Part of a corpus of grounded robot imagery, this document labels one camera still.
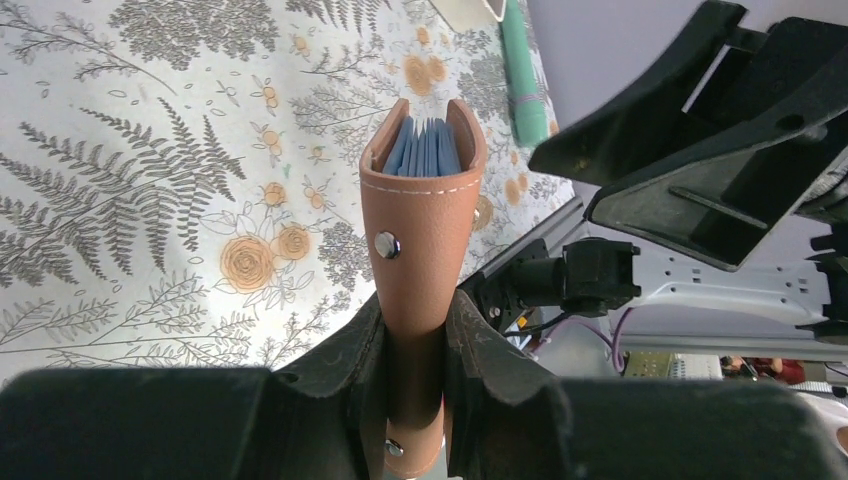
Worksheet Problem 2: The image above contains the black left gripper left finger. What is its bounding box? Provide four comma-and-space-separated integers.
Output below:
1, 298, 386, 479

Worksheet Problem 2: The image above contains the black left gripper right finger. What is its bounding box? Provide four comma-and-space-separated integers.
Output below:
445, 291, 847, 479

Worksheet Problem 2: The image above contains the perforated metal cable tray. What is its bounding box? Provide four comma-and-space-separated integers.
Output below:
623, 352, 723, 380

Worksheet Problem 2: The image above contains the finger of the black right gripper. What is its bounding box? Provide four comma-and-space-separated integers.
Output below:
586, 17, 847, 271
528, 1, 747, 186

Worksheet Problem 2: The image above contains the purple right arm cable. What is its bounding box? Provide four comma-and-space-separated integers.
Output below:
529, 305, 637, 374

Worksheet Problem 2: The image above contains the white rectangular plastic tray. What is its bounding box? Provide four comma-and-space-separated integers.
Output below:
430, 0, 506, 32

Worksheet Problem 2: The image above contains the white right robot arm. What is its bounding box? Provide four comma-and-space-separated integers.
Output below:
462, 1, 847, 345

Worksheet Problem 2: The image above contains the mint green cylindrical tube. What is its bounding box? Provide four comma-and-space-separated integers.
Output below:
500, 0, 549, 148

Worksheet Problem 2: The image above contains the aluminium frame rail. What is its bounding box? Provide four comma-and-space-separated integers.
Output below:
460, 196, 589, 281

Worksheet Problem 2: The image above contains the floral patterned table mat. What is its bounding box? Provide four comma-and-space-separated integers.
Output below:
1, 0, 574, 382

